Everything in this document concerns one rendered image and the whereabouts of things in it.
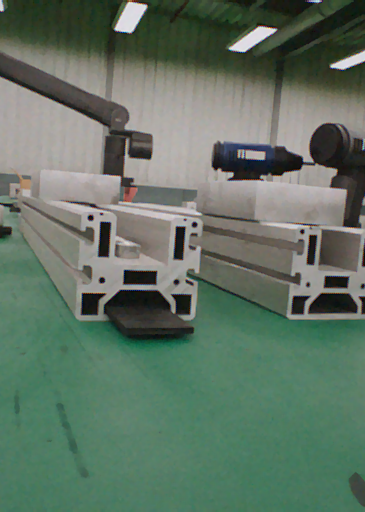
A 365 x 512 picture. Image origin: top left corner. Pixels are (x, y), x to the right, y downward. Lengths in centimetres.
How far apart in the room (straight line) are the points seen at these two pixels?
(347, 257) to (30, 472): 39
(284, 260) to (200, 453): 29
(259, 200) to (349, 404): 28
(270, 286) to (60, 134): 1183
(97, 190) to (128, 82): 1191
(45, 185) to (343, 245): 39
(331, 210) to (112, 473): 43
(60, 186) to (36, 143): 1152
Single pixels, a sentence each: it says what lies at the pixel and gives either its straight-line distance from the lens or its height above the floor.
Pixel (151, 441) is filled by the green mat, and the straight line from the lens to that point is 23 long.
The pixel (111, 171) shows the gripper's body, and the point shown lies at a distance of 138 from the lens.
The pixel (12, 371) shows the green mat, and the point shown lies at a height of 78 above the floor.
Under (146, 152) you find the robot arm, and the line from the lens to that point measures 139.
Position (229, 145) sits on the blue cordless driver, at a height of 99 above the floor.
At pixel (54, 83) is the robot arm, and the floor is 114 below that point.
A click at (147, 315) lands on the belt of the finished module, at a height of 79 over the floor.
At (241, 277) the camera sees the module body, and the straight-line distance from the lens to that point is 56.
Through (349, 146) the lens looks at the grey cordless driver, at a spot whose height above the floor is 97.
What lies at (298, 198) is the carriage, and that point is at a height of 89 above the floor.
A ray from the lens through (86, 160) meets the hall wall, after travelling 1226.
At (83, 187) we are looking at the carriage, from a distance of 72.
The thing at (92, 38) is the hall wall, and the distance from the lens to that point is 1274.
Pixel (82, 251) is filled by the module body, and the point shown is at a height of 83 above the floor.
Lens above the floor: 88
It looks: 6 degrees down
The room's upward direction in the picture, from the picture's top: 5 degrees clockwise
